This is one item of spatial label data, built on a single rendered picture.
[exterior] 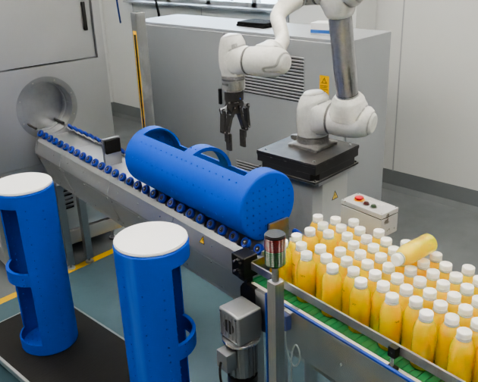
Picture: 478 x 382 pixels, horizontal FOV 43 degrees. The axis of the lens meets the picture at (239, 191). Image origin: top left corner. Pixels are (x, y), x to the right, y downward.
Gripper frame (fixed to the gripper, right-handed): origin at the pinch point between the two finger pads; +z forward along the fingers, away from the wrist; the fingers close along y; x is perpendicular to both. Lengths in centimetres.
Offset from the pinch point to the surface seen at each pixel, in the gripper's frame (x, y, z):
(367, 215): 47, -25, 25
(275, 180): 17.6, -4.6, 12.9
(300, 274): 53, 16, 32
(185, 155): -25.9, 7.4, 10.3
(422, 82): -102, -271, 32
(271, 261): 63, 38, 15
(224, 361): 38, 38, 65
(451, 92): -78, -275, 38
